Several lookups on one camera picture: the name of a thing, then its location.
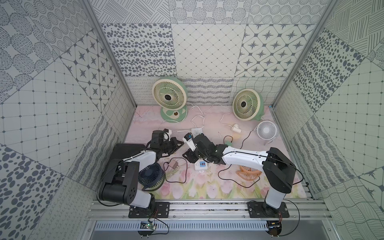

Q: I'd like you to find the dark blue desk fan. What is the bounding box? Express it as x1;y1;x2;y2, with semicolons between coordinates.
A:
139;163;165;192

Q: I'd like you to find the black box at left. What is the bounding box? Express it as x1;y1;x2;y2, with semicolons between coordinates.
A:
109;143;145;164

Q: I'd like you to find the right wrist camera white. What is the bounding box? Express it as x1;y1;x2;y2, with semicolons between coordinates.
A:
183;133;196;152

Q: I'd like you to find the green cream desk fan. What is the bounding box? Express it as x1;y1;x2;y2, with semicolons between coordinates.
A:
232;89;264;121

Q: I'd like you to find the black cable of orange fan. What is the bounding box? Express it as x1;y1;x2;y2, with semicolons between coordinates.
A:
217;164;261;189

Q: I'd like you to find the white cable of face fan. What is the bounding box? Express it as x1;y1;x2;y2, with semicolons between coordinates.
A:
156;118;193;139

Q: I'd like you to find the aluminium rail frame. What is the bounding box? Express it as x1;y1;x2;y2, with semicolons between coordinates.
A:
85;199;332;221

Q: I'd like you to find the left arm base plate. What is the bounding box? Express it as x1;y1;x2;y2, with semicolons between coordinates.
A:
129;202;170;219

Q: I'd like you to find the small white desk fan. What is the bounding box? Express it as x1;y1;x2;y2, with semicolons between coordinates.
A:
256;121;278;141

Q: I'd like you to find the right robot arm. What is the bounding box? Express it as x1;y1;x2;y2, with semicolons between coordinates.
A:
183;133;298;210

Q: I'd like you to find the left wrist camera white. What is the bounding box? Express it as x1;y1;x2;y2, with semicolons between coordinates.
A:
163;129;172;141

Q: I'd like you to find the orange handheld fan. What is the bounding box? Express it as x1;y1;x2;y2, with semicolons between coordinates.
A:
236;166;262;181

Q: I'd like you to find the white plug adapter on table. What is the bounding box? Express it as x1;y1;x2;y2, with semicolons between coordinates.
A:
231;124;242;134

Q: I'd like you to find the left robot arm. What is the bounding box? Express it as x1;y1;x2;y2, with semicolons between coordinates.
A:
97;129;184;209

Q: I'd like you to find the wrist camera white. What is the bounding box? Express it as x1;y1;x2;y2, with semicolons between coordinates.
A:
163;129;172;141
183;133;196;152

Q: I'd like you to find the right controller board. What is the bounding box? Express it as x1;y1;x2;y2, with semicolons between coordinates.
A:
266;221;282;237

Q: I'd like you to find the white power strip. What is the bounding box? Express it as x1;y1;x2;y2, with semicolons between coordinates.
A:
191;128;208;173

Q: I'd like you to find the white cable of green fan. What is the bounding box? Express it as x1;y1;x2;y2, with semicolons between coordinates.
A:
185;101;233;133

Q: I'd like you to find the controller board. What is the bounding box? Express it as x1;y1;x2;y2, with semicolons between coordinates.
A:
138;222;157;237
266;221;282;237

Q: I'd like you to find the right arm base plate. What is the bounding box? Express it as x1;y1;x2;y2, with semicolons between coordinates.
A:
247;201;290;219

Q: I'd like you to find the black cable of white fan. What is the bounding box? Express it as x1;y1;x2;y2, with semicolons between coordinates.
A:
222;130;254;150

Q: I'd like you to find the left controller board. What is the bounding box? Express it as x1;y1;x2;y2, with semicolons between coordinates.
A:
138;222;157;237

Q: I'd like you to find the pink USB charger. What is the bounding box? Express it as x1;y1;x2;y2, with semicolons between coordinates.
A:
169;160;179;170

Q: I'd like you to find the large green fan with face base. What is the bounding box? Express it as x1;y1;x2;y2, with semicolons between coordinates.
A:
152;77;188;123

